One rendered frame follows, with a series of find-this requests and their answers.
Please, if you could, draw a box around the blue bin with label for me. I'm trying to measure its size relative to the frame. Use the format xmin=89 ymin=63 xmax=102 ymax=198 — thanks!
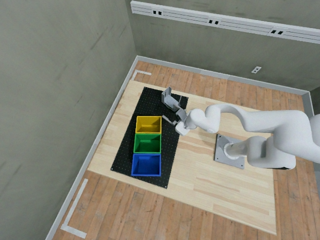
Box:
xmin=131 ymin=153 xmax=161 ymax=176

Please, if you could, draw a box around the yellow recycle bin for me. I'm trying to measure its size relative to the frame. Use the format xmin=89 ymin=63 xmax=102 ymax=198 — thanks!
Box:
xmin=135 ymin=116 xmax=162 ymax=134

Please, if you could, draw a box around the green bin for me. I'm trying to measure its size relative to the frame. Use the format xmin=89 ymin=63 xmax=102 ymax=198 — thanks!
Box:
xmin=133 ymin=133 xmax=162 ymax=154

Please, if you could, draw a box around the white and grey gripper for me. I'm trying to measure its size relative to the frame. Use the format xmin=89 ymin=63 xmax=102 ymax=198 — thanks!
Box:
xmin=162 ymin=103 xmax=191 ymax=136

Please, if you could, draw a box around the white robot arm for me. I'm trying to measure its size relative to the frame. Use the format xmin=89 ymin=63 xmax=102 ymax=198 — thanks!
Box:
xmin=175 ymin=103 xmax=320 ymax=170

